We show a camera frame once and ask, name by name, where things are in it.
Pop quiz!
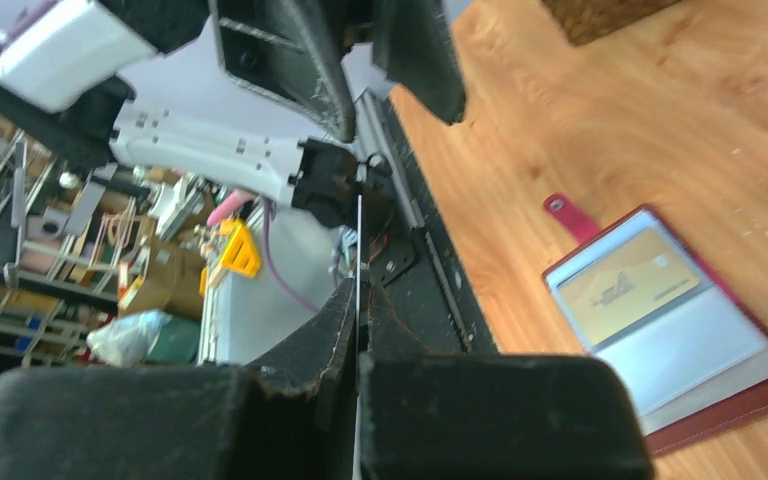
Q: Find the cardboard box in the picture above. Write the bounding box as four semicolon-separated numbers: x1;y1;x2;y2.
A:
118;237;206;322

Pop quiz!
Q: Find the brown woven divided basket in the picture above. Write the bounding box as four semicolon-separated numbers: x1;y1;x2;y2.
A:
541;0;679;47

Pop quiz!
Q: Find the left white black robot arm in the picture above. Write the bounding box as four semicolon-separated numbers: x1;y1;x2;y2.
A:
0;1;467;228

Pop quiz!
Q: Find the metal storage shelf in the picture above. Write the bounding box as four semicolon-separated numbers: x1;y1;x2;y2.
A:
0;125;152;366

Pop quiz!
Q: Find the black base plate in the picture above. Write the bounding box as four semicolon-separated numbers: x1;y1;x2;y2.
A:
355;90;498;354

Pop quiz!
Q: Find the red leather card holder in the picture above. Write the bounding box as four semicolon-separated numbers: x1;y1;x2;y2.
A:
542;193;768;457

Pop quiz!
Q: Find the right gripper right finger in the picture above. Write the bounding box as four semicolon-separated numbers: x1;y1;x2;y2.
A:
360;287;656;479

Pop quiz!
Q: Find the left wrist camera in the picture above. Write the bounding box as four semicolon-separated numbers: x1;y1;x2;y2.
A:
0;0;158;113

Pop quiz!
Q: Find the gold card in holder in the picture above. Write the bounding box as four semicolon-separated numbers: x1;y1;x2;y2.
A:
558;228;700;346

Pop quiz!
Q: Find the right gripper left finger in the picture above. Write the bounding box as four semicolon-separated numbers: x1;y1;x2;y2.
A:
0;282;357;479

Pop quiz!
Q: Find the clear plastic bag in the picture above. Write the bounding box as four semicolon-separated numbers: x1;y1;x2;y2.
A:
86;310;171;367

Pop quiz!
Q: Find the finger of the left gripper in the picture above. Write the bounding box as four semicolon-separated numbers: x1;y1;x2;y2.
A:
372;0;467;125
208;0;356;143

